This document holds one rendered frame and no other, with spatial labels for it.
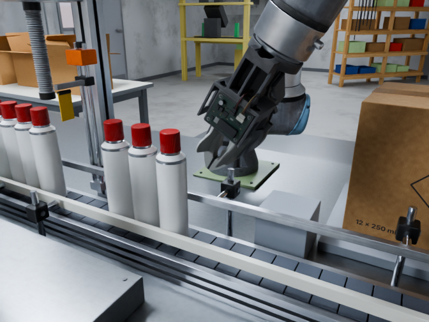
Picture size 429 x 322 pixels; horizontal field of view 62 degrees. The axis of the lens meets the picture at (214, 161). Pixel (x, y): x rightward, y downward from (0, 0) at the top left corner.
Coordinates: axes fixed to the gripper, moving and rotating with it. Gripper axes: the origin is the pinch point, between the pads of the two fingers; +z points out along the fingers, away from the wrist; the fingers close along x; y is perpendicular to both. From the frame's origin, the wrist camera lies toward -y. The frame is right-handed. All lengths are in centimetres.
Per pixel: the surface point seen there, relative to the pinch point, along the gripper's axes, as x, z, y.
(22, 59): -190, 118, -121
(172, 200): -2.0, 9.8, 2.7
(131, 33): -402, 241, -522
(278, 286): 19.4, 8.0, 3.4
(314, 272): 22.8, 6.0, -2.3
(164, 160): -6.4, 4.1, 2.8
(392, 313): 31.1, -2.0, 4.4
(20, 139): -37.6, 25.0, 2.6
